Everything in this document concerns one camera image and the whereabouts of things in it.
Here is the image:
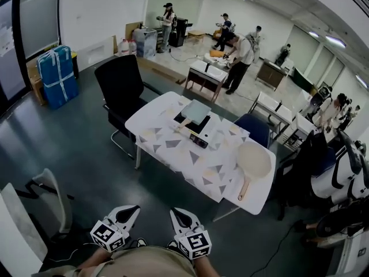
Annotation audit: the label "black floor cable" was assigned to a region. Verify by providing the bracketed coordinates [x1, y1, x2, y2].
[253, 220, 302, 261]

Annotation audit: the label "dark wooden cabinet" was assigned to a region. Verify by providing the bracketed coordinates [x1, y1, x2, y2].
[255, 58, 289, 92]

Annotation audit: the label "brown cardboard box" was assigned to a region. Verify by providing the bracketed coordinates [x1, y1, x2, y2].
[25, 58, 48, 106]

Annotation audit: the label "blue chair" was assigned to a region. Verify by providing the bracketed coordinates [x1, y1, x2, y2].
[234, 113, 271, 149]

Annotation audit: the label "white plastic chair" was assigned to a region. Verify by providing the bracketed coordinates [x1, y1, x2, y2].
[16, 168, 75, 244]

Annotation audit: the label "marble pattern cabinet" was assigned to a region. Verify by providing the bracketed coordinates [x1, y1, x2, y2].
[134, 28, 158, 59]

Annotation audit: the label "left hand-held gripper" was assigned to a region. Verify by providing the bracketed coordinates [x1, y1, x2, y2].
[89, 205, 141, 253]

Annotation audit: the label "black cabinet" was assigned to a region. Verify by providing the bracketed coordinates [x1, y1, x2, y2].
[168, 17, 189, 48]

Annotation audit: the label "triangle patterned tablecloth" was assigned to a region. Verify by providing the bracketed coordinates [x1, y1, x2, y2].
[135, 96, 251, 204]

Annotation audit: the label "small wooden table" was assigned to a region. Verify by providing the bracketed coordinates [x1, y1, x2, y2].
[186, 29, 207, 45]

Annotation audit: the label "small black device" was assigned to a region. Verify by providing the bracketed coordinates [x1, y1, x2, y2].
[189, 133, 209, 149]

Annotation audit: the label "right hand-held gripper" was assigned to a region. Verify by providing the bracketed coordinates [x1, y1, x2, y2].
[169, 207, 213, 261]

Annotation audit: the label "square grey frying pan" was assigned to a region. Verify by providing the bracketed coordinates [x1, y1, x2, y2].
[172, 99, 212, 133]

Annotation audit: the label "person's beige shirt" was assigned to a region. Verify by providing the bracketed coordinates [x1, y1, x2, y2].
[31, 245, 200, 277]

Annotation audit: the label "black induction stove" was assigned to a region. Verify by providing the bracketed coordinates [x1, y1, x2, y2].
[172, 110, 213, 136]

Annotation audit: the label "blue wrapped package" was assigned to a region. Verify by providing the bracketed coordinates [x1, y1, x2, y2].
[36, 45, 80, 110]

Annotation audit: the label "person's right forearm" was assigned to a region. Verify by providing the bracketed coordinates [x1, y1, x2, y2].
[191, 254, 224, 277]

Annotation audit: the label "white metal frame table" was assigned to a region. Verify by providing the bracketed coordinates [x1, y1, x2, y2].
[248, 91, 293, 140]

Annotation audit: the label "round beige pan wooden handle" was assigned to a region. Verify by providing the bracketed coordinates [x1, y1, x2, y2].
[236, 141, 273, 201]

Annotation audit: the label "white leaning board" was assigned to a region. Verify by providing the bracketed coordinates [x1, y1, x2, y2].
[75, 35, 118, 72]

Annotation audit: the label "white sink vanity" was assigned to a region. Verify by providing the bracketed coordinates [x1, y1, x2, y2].
[183, 59, 230, 103]

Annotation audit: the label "chair with black jacket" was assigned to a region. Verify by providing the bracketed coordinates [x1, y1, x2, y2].
[275, 129, 337, 221]

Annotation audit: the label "person's left forearm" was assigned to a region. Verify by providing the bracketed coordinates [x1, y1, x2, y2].
[76, 245, 116, 271]

